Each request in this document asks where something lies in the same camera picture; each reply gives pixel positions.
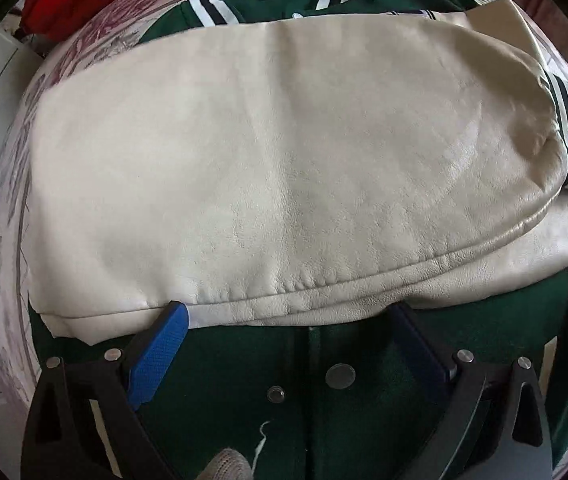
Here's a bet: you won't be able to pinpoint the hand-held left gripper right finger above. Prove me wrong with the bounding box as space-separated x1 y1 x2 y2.
386 302 555 480

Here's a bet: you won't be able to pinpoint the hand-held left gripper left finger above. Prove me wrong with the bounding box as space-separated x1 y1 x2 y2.
20 300 189 480

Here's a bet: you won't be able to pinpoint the green varsity jacket cream sleeves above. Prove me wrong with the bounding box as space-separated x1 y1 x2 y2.
21 0 568 480

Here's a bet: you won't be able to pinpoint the grey knit cloth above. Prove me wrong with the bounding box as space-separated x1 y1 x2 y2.
199 449 255 480

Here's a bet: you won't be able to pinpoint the floral printed bedsheet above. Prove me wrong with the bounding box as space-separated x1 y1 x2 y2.
0 0 568 480

